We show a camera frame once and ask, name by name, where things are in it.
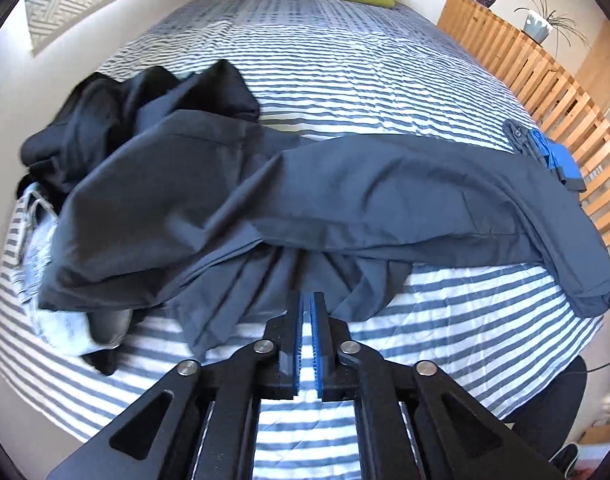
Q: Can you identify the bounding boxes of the blue white striped bed sheet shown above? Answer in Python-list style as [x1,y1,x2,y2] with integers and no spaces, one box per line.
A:
[0,0,601,462]

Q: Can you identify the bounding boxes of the black cable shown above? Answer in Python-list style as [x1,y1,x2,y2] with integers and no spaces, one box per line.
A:
[582,303,610,375]

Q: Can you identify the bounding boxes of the dark navy blue trousers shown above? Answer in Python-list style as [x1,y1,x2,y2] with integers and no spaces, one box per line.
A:
[42,110,610,354]

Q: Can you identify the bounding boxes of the wooden slatted bed rail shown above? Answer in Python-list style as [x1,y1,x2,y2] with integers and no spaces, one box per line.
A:
[437,0,610,246]

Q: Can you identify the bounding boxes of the black garment with red trim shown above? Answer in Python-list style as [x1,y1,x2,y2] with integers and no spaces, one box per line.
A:
[15,58,263,377]

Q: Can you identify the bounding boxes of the potted plant in grey pot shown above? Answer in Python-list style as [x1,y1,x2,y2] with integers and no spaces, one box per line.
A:
[514,0,590,58]

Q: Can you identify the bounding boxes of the light blue jeans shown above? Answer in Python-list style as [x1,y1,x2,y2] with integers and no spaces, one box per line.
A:
[11,183,132,356]

